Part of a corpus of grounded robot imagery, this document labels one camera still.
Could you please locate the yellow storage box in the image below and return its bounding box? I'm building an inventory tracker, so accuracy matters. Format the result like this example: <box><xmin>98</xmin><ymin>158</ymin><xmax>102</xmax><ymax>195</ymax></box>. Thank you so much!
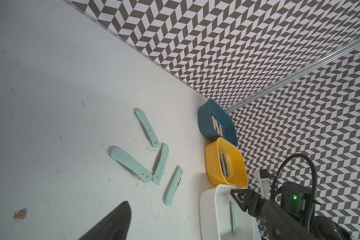
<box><xmin>205</xmin><ymin>138</ymin><xmax>249</xmax><ymax>188</ymax></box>

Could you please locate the mint knife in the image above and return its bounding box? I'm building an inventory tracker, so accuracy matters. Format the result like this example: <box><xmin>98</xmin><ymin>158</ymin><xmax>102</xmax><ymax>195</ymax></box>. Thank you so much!
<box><xmin>229</xmin><ymin>202</ymin><xmax>237</xmax><ymax>234</ymax></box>
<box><xmin>109</xmin><ymin>147</ymin><xmax>153</xmax><ymax>183</ymax></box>
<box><xmin>135</xmin><ymin>109</ymin><xmax>161</xmax><ymax>148</ymax></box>
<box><xmin>164</xmin><ymin>166</ymin><xmax>184</xmax><ymax>206</ymax></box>

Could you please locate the white storage box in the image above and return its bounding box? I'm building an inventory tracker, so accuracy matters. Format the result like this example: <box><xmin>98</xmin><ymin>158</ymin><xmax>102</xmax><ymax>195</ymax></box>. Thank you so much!
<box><xmin>200</xmin><ymin>185</ymin><xmax>261</xmax><ymax>240</ymax></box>

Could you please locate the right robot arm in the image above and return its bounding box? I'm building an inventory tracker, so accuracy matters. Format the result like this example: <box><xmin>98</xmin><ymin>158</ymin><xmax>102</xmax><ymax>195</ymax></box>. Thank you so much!
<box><xmin>230</xmin><ymin>154</ymin><xmax>354</xmax><ymax>240</ymax></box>

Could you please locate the mint knife angled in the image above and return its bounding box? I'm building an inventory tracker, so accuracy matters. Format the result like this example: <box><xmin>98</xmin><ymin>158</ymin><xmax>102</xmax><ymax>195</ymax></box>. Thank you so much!
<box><xmin>152</xmin><ymin>144</ymin><xmax>170</xmax><ymax>185</ymax></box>

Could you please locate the dark teal storage box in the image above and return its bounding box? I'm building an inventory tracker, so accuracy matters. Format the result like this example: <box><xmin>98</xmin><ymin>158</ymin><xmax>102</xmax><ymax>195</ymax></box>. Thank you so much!
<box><xmin>198</xmin><ymin>99</ymin><xmax>239</xmax><ymax>147</ymax></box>

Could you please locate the mint knife top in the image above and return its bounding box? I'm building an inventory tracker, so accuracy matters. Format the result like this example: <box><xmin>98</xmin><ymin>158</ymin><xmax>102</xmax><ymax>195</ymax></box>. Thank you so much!
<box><xmin>135</xmin><ymin>109</ymin><xmax>161</xmax><ymax>148</ymax></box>

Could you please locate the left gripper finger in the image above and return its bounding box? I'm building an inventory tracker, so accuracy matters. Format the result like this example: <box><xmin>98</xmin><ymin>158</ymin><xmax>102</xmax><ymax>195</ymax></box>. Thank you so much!
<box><xmin>80</xmin><ymin>201</ymin><xmax>132</xmax><ymax>240</ymax></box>

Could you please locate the olive knife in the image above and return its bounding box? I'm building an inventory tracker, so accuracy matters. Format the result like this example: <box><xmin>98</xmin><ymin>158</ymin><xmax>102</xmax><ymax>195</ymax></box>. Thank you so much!
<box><xmin>219</xmin><ymin>151</ymin><xmax>228</xmax><ymax>177</ymax></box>
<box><xmin>223</xmin><ymin>153</ymin><xmax>231</xmax><ymax>177</ymax></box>

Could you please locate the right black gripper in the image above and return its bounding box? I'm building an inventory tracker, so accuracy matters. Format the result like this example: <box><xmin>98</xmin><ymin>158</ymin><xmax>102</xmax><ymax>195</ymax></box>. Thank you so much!
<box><xmin>230</xmin><ymin>189</ymin><xmax>263</xmax><ymax>217</ymax></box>

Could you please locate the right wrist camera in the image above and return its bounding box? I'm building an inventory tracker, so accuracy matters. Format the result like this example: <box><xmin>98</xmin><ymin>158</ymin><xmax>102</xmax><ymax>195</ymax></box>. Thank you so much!
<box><xmin>254</xmin><ymin>169</ymin><xmax>276</xmax><ymax>200</ymax></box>

